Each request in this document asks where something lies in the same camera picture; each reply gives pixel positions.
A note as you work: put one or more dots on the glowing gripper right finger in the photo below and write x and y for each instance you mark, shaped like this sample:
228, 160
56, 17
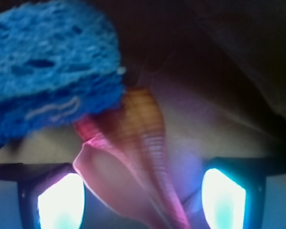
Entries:
245, 193

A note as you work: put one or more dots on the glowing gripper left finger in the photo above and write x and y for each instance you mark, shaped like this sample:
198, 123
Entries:
40, 196

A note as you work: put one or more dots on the orange and pink conch shell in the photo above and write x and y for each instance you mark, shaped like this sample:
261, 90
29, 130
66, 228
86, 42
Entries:
123, 162

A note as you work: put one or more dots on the blue sponge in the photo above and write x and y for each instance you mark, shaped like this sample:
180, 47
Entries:
59, 60

